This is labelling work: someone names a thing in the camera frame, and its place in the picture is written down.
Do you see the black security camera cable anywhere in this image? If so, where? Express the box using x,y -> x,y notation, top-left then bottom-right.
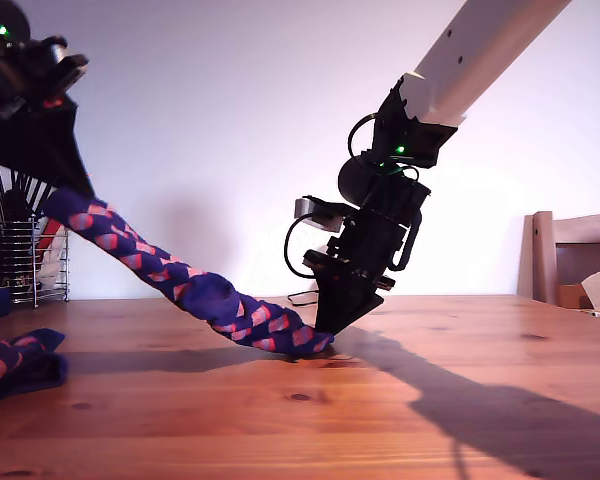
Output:
286,289 -> 322,307

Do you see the red chopstick packet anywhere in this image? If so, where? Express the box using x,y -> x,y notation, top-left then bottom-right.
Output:
37,217 -> 66,251

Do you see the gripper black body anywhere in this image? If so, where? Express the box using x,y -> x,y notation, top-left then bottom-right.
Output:
302,207 -> 424,297

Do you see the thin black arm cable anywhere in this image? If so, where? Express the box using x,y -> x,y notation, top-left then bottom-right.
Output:
348,113 -> 381,159

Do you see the thin black camera cable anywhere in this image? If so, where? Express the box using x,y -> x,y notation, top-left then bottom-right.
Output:
283,214 -> 331,279

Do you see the chrome wire utensil caddy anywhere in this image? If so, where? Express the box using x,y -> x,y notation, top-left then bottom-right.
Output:
0,219 -> 71,309

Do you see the black round kitchen utensil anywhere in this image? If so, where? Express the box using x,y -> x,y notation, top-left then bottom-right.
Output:
4,189 -> 30,224

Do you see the thick black sleeved cable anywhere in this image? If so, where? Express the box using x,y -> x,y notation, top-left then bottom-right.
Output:
388,214 -> 424,272

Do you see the cardboard box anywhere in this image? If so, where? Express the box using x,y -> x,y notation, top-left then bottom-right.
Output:
557,283 -> 595,311

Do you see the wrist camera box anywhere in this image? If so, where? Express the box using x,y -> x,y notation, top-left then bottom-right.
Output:
293,196 -> 346,235
29,35 -> 90,101

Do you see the wooden chair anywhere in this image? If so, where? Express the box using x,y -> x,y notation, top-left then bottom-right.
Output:
517,211 -> 600,307

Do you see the purple pink patterned sock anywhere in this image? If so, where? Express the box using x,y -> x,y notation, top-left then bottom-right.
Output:
0,328 -> 71,411
42,188 -> 335,358

